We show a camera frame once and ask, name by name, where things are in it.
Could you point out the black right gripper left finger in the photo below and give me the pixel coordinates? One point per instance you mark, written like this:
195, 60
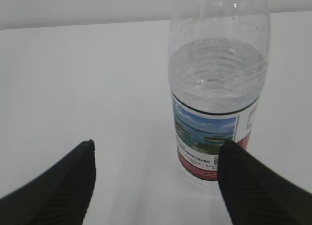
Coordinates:
59, 196

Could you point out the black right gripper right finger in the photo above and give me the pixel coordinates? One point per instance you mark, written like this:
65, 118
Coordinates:
255, 195

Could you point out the clear water bottle red label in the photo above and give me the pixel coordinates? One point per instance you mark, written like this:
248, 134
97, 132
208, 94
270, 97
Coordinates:
218, 56

